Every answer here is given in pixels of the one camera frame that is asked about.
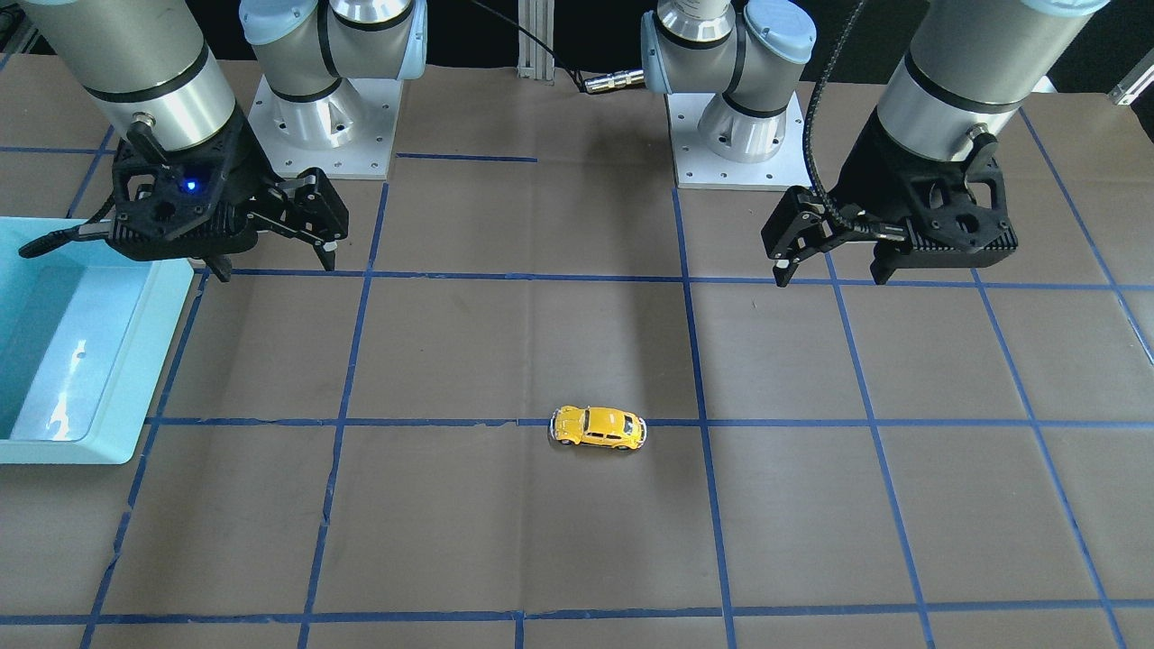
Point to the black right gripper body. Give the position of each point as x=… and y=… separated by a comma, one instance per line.
x=245, y=169

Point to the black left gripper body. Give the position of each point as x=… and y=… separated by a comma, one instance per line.
x=864, y=171

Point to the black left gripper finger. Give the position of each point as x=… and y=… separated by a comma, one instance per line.
x=890, y=256
x=802, y=226

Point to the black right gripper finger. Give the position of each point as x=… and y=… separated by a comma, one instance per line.
x=306, y=208
x=221, y=267

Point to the yellow beetle toy car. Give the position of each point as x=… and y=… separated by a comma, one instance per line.
x=604, y=427

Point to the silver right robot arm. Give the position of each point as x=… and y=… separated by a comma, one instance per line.
x=151, y=60

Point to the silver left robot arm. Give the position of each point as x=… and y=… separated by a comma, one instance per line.
x=968, y=63

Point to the light blue plastic bin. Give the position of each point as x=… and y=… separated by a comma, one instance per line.
x=85, y=332

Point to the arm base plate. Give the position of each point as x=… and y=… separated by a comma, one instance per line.
x=714, y=147
x=348, y=135

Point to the aluminium frame post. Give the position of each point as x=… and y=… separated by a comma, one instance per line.
x=535, y=60

